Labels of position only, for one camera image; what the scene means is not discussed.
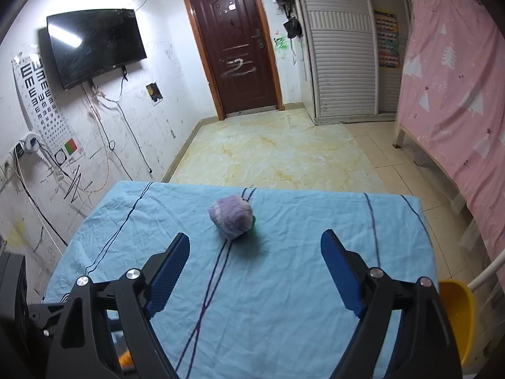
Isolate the light blue tablecloth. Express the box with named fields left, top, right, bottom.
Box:
left=43, top=181, right=442, bottom=379

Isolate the yellow plastic bin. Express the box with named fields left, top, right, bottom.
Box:
left=438, top=280, right=478, bottom=369

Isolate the open wall socket box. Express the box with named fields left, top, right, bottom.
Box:
left=146, top=82, right=163, bottom=105

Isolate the black wall television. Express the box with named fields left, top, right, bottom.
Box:
left=46, top=8, right=148, bottom=91

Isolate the eye chart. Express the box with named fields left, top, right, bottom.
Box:
left=11, top=51, right=86, bottom=159

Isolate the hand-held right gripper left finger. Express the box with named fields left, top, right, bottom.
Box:
left=46, top=232, right=192, bottom=379

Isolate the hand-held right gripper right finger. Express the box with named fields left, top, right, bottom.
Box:
left=320, top=229, right=463, bottom=379

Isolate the white slatted wardrobe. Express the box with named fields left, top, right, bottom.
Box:
left=296, top=0, right=413, bottom=125

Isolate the purple cloth ball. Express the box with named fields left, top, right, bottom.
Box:
left=208, top=195, right=254, bottom=241

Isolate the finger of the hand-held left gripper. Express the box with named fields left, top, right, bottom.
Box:
left=27, top=294, right=74, bottom=338

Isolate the colourful wall poster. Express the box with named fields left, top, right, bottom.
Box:
left=373, top=7, right=402, bottom=70

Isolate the black cable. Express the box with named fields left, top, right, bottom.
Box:
left=15, top=171, right=70, bottom=246
left=118, top=67, right=154, bottom=174

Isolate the dark red door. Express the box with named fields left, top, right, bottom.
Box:
left=181, top=0, right=285, bottom=120

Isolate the white power strip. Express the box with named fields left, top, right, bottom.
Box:
left=14, top=133, right=42, bottom=163

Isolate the pink printed bed sheet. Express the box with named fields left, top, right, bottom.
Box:
left=395, top=0, right=505, bottom=271

